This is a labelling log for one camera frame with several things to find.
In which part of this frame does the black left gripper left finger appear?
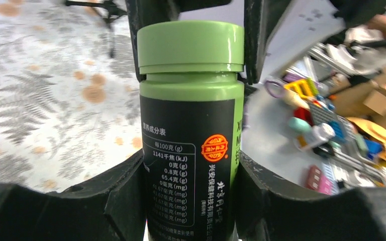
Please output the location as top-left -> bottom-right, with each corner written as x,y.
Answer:
0,151 -> 146,240

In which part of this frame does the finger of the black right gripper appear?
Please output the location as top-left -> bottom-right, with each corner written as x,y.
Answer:
125,0 -> 231,82
244,0 -> 294,85

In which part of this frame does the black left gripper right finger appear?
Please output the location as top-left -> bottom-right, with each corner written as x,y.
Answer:
234,153 -> 386,240

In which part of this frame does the green bottle cap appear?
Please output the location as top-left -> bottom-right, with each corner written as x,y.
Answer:
137,20 -> 244,74

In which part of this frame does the green pill bottle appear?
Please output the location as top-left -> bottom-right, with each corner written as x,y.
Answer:
139,71 -> 245,241

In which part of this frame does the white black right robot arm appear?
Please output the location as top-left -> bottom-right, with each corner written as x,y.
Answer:
126,1 -> 386,84

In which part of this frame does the black microphone tripod stand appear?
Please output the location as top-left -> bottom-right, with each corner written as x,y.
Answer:
63,0 -> 129,59

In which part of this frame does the floral patterned table mat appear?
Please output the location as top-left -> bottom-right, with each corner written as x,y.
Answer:
0,1 -> 142,192

